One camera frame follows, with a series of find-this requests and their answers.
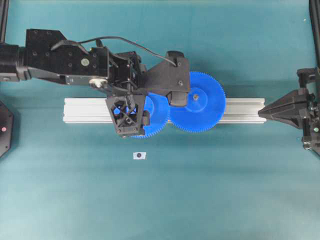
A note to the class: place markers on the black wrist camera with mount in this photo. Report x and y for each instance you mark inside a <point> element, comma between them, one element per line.
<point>168,80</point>

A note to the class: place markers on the large blue plastic gear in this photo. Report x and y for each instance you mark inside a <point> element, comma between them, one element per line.
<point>204,113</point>

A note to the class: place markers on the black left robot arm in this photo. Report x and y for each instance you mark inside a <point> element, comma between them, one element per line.
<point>47,55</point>

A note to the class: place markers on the silver aluminium extrusion rail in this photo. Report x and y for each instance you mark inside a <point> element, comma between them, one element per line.
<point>95,111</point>

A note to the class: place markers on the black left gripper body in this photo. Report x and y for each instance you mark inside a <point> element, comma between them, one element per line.
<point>124,74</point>

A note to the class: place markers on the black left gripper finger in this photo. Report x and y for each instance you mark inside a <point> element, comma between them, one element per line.
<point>127,114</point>

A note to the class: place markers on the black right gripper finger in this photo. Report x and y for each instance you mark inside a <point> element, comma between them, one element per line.
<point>292,120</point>
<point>296,96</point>

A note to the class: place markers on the small blue plastic gear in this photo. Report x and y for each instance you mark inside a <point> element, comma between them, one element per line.
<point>159,111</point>

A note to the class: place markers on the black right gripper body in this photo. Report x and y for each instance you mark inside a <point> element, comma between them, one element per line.
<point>310,122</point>

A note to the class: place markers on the black frame post right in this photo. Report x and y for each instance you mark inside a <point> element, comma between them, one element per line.
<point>314,12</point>

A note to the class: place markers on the black frame post left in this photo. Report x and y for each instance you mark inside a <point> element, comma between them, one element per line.
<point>4,9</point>

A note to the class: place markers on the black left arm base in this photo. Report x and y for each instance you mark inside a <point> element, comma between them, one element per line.
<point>6,128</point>

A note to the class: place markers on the black frame post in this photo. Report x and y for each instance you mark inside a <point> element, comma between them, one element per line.
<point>314,12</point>
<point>4,9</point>

